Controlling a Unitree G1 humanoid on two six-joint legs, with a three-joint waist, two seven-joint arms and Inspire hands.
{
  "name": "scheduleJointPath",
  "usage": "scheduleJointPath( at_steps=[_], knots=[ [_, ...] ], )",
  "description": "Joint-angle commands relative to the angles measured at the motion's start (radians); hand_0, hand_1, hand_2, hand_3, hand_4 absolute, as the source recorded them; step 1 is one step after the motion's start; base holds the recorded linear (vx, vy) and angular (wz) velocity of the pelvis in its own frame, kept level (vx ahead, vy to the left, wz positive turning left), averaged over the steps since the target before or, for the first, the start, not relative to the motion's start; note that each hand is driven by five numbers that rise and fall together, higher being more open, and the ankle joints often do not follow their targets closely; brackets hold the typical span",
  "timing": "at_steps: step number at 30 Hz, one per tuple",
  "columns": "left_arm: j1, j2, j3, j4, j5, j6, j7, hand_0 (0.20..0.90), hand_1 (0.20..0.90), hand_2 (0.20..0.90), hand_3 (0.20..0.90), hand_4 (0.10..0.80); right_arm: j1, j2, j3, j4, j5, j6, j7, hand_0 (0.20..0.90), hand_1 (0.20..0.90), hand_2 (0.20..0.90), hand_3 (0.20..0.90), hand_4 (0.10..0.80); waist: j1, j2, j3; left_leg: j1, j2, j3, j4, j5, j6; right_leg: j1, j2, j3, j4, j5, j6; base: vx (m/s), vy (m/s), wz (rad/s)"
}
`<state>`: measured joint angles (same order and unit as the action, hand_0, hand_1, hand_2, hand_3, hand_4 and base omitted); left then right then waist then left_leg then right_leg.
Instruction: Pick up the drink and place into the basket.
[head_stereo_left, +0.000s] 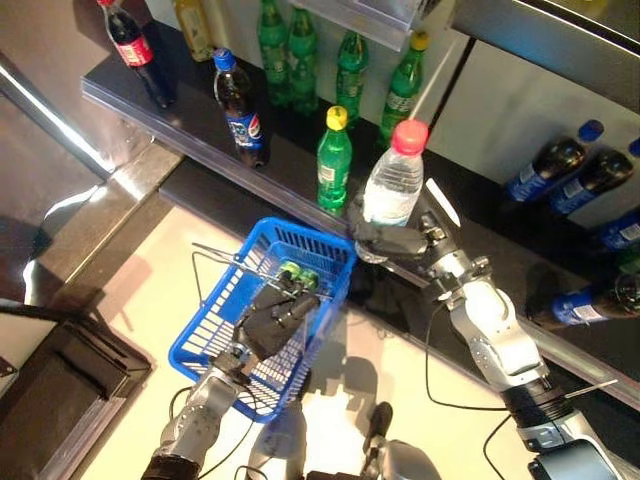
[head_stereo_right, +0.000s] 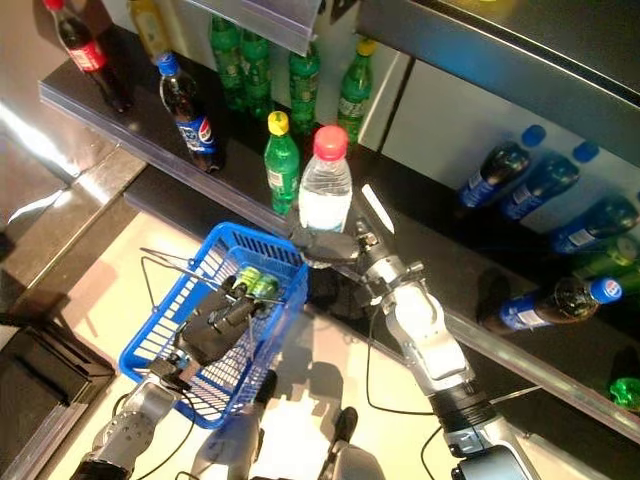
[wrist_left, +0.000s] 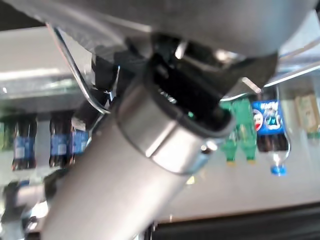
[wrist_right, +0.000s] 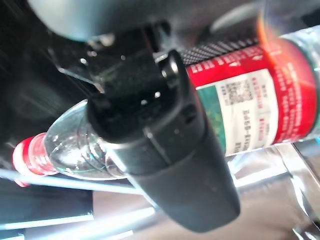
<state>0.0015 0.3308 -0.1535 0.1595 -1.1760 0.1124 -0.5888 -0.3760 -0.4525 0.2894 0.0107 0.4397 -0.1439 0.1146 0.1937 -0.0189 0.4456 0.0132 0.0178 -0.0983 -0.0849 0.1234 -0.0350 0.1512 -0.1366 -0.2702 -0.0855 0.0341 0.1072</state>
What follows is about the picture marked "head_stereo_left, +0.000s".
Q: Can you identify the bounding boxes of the cola bottle red label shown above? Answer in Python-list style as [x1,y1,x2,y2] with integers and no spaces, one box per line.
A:
[97,0,176,109]

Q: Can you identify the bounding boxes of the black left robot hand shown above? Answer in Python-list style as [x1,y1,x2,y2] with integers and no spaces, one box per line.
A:
[234,272,321,361]

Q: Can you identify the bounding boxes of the small yellow tea bottle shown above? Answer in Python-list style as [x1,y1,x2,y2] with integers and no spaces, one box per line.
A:
[172,0,216,62]

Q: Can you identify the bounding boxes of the water bottle red cap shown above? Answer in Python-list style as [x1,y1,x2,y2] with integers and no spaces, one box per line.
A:
[357,119,430,265]

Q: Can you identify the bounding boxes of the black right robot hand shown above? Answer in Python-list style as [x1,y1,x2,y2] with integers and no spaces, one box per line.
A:
[347,194,454,269]

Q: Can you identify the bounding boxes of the black floor frame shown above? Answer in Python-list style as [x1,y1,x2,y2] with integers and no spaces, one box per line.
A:
[0,298,154,480]

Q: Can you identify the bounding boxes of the grey robot body and legs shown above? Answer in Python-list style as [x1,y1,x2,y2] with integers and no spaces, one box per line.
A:
[304,401,444,480]

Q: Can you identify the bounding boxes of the blue plastic shopping basket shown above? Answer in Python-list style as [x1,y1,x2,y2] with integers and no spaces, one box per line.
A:
[168,215,359,425]

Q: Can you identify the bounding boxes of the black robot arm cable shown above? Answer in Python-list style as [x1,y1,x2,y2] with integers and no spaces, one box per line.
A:
[424,299,516,480]

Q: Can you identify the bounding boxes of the dark grey metal shelf board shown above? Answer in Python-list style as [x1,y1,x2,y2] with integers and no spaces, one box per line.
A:
[449,0,640,101]

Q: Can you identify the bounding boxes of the white paper tag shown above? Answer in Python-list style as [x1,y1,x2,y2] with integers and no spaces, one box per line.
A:
[423,178,462,227]

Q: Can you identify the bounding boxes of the black deep shelf board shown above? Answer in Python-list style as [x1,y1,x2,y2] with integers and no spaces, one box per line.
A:
[344,259,640,451]
[158,158,351,251]

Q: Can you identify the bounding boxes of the black shelf board clear rail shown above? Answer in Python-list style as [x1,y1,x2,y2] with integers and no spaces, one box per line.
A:
[82,19,351,236]
[344,144,640,411]

